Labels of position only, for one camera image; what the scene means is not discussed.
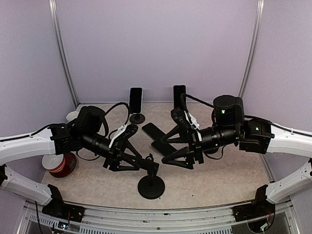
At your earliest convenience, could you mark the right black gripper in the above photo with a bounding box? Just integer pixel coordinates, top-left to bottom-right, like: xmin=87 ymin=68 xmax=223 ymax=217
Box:
xmin=160 ymin=123 xmax=241 ymax=169

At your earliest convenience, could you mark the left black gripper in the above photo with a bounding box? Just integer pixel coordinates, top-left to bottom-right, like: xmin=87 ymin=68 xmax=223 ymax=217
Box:
xmin=81 ymin=130 xmax=142 ymax=172

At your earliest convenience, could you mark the dark teal phone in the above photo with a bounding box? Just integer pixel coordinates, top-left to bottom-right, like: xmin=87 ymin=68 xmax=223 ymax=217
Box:
xmin=151 ymin=138 xmax=177 ymax=157

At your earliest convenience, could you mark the black clamp phone stand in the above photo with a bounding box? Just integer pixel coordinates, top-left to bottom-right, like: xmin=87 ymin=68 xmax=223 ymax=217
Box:
xmin=137 ymin=154 xmax=165 ymax=200

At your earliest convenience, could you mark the plate phone stand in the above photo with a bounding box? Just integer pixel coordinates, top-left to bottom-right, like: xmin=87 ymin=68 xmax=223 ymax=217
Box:
xmin=130 ymin=114 xmax=145 ymax=124

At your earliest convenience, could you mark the clear case phone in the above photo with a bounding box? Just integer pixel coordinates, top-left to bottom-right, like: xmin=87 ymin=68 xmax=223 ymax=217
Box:
xmin=173 ymin=85 xmax=186 ymax=109

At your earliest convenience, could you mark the blue case phone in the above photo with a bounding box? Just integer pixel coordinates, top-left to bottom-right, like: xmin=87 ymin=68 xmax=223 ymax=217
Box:
xmin=129 ymin=87 xmax=143 ymax=114

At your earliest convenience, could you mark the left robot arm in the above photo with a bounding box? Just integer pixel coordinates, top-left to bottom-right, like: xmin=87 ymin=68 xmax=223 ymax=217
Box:
xmin=0 ymin=106 xmax=159 ymax=217

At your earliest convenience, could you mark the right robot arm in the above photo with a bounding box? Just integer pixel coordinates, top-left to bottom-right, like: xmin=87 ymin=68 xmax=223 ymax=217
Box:
xmin=161 ymin=94 xmax=312 ymax=169

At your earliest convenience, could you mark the top black phone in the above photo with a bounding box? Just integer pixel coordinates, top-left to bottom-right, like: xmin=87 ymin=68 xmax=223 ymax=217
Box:
xmin=142 ymin=122 xmax=165 ymax=140

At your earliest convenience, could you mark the dark red saucer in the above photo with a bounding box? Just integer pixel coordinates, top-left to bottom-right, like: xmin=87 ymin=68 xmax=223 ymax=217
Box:
xmin=50 ymin=153 xmax=77 ymax=178

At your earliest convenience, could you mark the light blue mug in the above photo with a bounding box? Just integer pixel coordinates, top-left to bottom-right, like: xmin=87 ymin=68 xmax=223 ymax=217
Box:
xmin=66 ymin=111 xmax=79 ymax=122

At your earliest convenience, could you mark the white and red bowl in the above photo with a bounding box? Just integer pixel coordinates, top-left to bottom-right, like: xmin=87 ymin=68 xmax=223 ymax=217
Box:
xmin=42 ymin=154 xmax=65 ymax=173

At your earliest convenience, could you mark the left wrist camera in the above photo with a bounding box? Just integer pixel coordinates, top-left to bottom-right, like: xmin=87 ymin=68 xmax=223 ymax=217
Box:
xmin=109 ymin=123 xmax=138 ymax=148

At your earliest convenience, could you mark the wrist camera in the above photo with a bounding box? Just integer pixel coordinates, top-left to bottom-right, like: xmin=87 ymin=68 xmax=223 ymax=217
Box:
xmin=109 ymin=123 xmax=138 ymax=148
xmin=171 ymin=108 xmax=199 ymax=131

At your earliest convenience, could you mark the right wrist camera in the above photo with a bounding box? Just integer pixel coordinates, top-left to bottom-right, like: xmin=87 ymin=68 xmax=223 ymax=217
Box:
xmin=171 ymin=108 xmax=199 ymax=131

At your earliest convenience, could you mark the front aluminium rail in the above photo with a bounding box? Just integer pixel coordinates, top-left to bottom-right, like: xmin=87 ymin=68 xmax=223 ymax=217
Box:
xmin=18 ymin=199 xmax=300 ymax=234

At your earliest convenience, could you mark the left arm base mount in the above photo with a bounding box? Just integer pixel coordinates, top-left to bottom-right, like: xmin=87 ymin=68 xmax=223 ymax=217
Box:
xmin=42 ymin=202 xmax=85 ymax=223

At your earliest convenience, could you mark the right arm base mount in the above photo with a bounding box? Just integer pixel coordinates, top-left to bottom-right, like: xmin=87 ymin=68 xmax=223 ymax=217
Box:
xmin=233 ymin=203 xmax=275 ymax=222

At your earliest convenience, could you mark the right aluminium frame post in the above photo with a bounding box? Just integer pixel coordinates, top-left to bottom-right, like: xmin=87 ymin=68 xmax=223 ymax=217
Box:
xmin=238 ymin=0 xmax=265 ymax=99

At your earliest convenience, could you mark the aluminium frame post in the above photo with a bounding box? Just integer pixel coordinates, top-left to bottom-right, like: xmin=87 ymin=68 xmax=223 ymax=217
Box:
xmin=48 ymin=0 xmax=79 ymax=108
xmin=238 ymin=0 xmax=265 ymax=99

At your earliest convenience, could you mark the left aluminium frame post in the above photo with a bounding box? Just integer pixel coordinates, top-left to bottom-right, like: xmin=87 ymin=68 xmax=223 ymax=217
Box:
xmin=48 ymin=0 xmax=79 ymax=108

